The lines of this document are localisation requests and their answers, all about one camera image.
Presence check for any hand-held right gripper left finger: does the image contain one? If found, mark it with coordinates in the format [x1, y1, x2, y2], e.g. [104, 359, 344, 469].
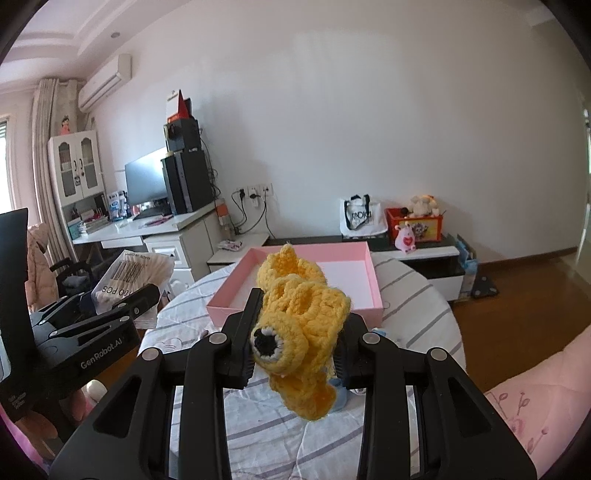
[48, 287, 266, 480]

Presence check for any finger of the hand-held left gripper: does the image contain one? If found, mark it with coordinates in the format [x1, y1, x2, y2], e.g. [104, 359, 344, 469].
[78, 284, 161, 319]
[31, 298, 139, 344]

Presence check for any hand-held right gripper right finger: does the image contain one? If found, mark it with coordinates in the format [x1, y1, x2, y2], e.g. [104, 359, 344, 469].
[332, 314, 539, 480]

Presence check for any light blue fabric bundle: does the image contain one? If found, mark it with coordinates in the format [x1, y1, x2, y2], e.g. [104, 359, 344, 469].
[330, 378, 365, 412]

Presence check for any yellow crocheted piece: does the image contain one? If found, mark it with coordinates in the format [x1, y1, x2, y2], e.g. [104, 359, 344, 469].
[249, 243, 352, 422]

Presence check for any pink cardboard box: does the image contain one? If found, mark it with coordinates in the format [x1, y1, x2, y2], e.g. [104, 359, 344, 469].
[206, 243, 385, 329]

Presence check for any clear plastic swab bag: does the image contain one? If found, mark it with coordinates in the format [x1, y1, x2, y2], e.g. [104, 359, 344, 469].
[91, 250, 176, 319]

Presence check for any black office chair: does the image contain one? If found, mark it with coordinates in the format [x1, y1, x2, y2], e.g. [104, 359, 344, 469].
[48, 258, 100, 305]

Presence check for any pink coat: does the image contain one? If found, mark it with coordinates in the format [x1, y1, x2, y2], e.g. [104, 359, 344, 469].
[27, 223, 60, 315]

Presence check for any white desk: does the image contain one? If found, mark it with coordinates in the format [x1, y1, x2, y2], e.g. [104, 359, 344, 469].
[71, 203, 220, 296]

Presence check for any plain pink cloth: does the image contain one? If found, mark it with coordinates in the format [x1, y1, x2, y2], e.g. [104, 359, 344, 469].
[0, 397, 61, 464]

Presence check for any stack of books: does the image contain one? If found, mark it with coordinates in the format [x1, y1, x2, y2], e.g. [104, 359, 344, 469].
[69, 210, 112, 238]

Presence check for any blue and white box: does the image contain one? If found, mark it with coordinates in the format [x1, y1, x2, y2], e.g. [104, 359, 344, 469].
[107, 191, 129, 221]

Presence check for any black computer monitor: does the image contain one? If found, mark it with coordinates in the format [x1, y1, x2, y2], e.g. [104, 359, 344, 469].
[124, 148, 169, 208]

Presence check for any black and white low cabinet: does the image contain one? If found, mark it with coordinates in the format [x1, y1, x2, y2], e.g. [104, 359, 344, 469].
[206, 232, 466, 303]

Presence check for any black computer tower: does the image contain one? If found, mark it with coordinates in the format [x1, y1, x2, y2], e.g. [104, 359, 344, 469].
[160, 148, 215, 214]

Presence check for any pink heart plush toy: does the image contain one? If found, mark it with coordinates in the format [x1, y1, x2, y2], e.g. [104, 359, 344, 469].
[394, 222, 417, 254]

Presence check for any white tote bag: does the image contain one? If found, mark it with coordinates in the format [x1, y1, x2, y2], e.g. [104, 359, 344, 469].
[340, 194, 387, 238]

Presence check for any blue carton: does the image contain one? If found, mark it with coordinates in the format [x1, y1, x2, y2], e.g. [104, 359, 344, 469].
[455, 234, 478, 296]

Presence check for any black bathroom scale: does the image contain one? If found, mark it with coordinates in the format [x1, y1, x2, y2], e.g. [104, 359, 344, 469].
[472, 276, 499, 300]

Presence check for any red storage box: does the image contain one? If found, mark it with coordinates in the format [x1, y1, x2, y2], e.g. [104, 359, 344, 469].
[385, 208, 445, 243]

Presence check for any white glass-door cabinet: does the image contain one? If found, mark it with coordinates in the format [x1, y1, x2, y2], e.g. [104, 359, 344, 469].
[47, 129, 108, 217]

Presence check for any beige curtain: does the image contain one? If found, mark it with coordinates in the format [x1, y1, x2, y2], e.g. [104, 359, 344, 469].
[28, 78, 79, 259]

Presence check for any black speaker box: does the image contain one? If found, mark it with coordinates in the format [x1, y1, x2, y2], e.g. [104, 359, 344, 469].
[164, 116, 202, 155]

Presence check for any cream plush toy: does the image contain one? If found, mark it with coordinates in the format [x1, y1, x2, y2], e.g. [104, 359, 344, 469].
[405, 194, 440, 217]

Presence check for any window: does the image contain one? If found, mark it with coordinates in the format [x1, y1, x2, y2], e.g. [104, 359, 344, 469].
[0, 115, 12, 213]

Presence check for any red and white carton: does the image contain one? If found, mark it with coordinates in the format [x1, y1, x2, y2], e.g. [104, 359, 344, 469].
[166, 89, 194, 121]

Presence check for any white air conditioner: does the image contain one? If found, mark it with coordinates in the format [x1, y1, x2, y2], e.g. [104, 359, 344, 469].
[78, 54, 133, 112]

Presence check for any cream rounded post knob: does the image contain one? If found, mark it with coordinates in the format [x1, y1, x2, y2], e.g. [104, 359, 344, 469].
[83, 379, 108, 402]

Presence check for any black power cable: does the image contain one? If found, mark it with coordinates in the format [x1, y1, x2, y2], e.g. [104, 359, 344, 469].
[247, 196, 273, 236]
[231, 191, 247, 234]

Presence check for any white wall socket row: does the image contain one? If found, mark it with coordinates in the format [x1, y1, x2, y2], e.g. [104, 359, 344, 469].
[232, 183, 274, 204]

